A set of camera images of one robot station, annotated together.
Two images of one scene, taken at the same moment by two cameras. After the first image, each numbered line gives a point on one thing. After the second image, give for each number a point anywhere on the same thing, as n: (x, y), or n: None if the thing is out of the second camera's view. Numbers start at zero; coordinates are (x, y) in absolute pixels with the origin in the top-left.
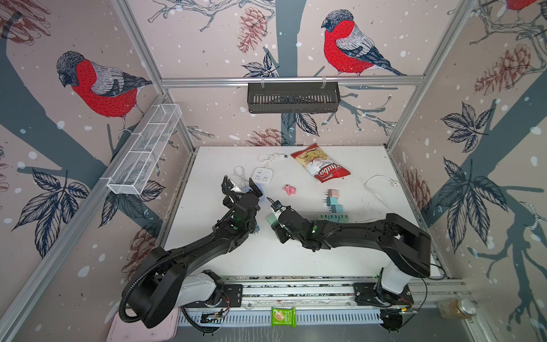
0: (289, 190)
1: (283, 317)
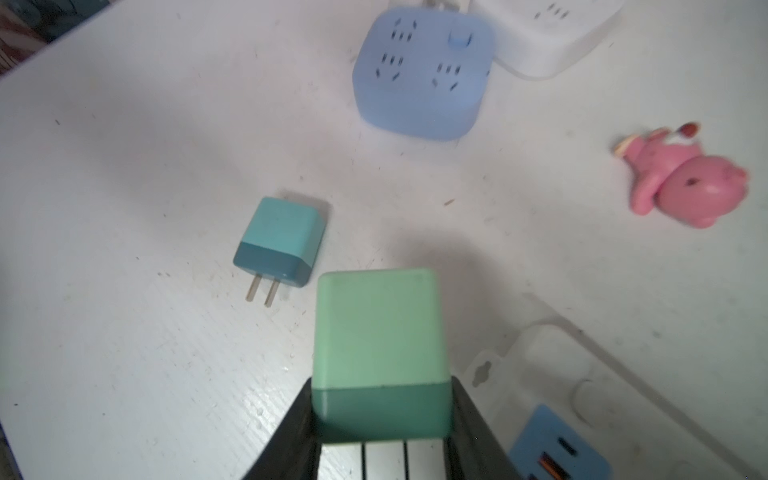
0: (672, 171)
1: None
